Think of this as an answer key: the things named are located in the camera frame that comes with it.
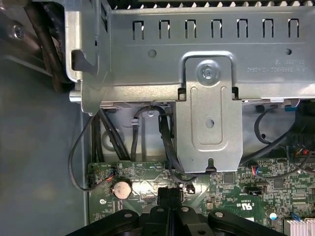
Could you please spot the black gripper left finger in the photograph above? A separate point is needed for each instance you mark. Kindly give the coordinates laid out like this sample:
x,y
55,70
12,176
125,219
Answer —
x,y
160,221

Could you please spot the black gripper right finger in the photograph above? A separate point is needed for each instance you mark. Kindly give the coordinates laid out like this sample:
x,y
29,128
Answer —
x,y
182,221

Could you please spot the green motherboard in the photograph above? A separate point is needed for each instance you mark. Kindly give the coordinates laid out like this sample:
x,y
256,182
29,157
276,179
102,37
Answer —
x,y
221,196

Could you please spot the round silver coin battery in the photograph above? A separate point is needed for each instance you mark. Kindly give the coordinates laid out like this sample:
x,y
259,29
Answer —
x,y
121,189

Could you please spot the silver finned chipset heatsink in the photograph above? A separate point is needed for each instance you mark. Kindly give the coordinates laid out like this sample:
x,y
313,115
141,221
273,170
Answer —
x,y
300,227

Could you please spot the silver metal drive cage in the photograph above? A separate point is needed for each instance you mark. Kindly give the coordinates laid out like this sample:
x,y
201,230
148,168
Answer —
x,y
147,73

